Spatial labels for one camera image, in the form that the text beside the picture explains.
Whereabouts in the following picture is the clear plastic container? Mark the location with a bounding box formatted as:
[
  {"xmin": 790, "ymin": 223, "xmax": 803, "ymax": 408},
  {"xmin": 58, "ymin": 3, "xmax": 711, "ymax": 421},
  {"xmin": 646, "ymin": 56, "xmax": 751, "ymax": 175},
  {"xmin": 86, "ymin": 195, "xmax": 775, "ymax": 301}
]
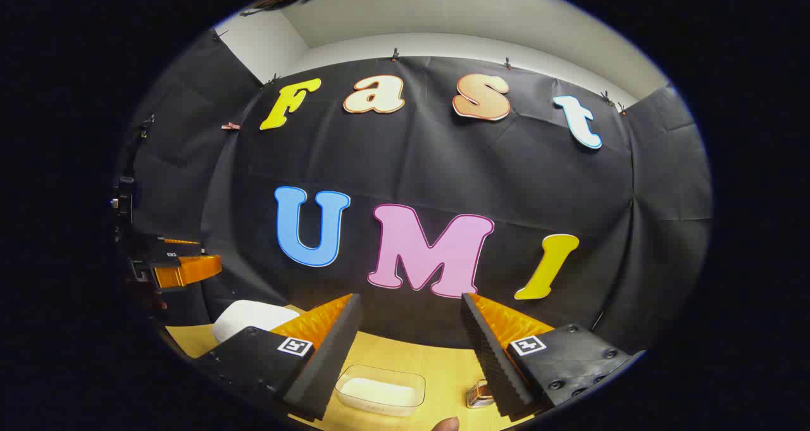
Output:
[{"xmin": 334, "ymin": 365, "xmax": 426, "ymax": 417}]

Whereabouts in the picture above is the white rice heap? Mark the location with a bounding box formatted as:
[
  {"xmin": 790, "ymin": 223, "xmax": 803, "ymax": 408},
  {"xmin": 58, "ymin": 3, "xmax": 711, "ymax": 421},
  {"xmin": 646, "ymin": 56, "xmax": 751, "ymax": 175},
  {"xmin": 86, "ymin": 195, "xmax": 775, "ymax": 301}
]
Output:
[{"xmin": 342, "ymin": 378, "xmax": 418, "ymax": 410}]

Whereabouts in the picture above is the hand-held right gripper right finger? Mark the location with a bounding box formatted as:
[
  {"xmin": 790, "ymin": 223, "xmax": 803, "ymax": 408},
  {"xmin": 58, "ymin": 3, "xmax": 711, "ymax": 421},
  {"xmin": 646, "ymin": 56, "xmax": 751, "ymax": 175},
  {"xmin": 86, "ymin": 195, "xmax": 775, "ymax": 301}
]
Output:
[{"xmin": 460, "ymin": 292, "xmax": 633, "ymax": 418}]

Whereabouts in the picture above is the black backdrop cloth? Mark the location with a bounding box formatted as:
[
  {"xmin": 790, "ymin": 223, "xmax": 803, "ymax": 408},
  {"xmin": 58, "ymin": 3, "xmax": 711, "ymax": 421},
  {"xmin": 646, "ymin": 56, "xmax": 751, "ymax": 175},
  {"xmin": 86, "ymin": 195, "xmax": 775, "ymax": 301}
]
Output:
[{"xmin": 117, "ymin": 29, "xmax": 714, "ymax": 356}]

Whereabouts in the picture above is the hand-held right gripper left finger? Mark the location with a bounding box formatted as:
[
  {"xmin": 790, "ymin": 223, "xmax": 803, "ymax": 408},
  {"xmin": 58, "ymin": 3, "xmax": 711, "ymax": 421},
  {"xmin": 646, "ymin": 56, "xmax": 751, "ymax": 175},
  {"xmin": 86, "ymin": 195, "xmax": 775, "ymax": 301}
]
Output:
[{"xmin": 193, "ymin": 294, "xmax": 363, "ymax": 421}]

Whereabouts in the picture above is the white rice cooker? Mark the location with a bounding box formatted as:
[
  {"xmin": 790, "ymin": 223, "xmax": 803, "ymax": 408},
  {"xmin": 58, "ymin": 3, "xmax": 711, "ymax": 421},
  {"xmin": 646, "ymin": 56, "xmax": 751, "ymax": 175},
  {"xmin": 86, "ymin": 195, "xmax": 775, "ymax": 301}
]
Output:
[{"xmin": 211, "ymin": 300, "xmax": 300, "ymax": 344}]

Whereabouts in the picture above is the clear ribbed chopstick holder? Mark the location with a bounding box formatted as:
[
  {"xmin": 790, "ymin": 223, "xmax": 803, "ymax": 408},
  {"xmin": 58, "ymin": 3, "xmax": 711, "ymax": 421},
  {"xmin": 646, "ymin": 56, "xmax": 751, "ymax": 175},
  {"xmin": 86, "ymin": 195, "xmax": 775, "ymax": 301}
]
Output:
[{"xmin": 466, "ymin": 379, "xmax": 495, "ymax": 409}]

